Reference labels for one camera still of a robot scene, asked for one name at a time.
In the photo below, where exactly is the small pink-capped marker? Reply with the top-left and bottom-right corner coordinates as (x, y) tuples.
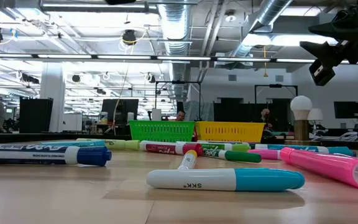
(247, 149), (283, 161)

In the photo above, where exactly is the dark green Expo marker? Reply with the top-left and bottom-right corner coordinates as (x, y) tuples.
(196, 139), (259, 150)
(201, 148), (263, 164)

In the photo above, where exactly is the small yellow-capped marker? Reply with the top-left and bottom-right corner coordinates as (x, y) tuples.
(177, 149), (199, 171)

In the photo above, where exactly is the cyan-capped SKK marker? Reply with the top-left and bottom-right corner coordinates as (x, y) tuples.
(145, 167), (306, 192)

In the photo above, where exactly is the red Expo marker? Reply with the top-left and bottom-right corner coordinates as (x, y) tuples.
(139, 140), (204, 157)

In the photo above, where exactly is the cyan highlighter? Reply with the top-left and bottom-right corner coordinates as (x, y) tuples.
(40, 139), (107, 148)

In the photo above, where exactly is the black computer monitor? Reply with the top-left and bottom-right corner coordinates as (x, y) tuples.
(101, 98), (140, 126)
(333, 101), (358, 119)

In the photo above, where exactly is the globe bulb lamp wooden base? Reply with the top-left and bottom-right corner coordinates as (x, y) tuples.
(290, 95), (313, 141)

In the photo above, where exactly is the small white shade lamp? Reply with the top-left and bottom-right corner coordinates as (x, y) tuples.
(307, 107), (324, 135)

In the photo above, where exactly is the teal Expo marker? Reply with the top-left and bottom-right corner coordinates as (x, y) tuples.
(249, 143), (358, 157)

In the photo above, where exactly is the black partition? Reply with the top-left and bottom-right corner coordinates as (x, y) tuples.
(213, 98), (291, 124)

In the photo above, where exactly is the pink highlighter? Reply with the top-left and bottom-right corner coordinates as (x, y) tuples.
(280, 146), (358, 191)

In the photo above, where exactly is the yellow plastic basket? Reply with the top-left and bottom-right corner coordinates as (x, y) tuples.
(195, 121), (266, 144)

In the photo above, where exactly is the light green Expo marker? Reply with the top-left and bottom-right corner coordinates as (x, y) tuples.
(176, 141), (252, 153)

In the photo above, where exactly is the green plastic basket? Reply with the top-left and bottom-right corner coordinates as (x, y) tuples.
(128, 119), (196, 145)

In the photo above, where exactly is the black cabinet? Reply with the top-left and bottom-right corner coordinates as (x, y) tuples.
(19, 97), (54, 134)

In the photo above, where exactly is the blue Expo marker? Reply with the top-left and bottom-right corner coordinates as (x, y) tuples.
(0, 143), (112, 167)

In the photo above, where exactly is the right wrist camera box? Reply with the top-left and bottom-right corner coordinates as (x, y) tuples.
(308, 58), (337, 87)

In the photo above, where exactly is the yellow hanging cord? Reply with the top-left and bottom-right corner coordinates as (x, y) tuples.
(262, 45), (269, 78)

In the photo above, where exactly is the silver ventilation duct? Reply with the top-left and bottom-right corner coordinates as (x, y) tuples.
(228, 0), (293, 58)
(157, 0), (192, 102)

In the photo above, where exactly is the black metal frame stand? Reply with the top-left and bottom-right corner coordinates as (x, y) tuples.
(254, 83), (299, 105)

